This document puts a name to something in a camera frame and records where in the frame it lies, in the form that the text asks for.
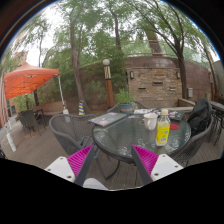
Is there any wooden lamp post with globe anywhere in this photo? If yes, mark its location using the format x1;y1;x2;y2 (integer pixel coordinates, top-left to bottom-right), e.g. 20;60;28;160
102;58;115;109

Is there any dark-trunked tree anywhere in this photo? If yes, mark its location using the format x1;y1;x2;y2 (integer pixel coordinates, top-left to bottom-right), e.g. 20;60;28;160
128;1;214;100

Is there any yellow and blue striped cone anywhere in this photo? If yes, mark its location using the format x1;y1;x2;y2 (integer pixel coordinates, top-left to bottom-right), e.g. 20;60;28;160
78;100;86;116

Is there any clear bottle with yellow label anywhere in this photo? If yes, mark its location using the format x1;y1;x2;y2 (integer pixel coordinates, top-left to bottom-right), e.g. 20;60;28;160
155;108;171;147

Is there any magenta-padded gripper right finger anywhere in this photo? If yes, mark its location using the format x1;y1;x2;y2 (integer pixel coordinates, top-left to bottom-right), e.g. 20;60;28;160
130;144;184;186

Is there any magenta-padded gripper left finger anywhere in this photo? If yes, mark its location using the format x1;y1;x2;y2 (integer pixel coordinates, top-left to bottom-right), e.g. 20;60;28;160
44;144;98;187

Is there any grey laptop with stickers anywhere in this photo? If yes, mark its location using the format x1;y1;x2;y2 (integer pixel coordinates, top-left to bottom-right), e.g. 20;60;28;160
89;111;128;128

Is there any orange canopy tent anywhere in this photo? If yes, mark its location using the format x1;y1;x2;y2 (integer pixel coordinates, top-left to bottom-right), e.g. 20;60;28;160
3;61;69;115

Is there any wooden bench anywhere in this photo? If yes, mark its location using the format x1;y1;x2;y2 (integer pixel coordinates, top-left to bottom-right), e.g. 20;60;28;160
33;100;66;117

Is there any white ceramic mug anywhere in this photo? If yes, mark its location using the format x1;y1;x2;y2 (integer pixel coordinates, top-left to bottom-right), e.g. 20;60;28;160
143;112;159;131

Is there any slender leaning tree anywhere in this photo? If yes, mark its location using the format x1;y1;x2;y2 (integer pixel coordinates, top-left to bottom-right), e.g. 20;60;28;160
54;1;93;114

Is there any white printed booklet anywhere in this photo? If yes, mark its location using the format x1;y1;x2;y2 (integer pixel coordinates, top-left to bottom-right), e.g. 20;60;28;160
133;108;149;115

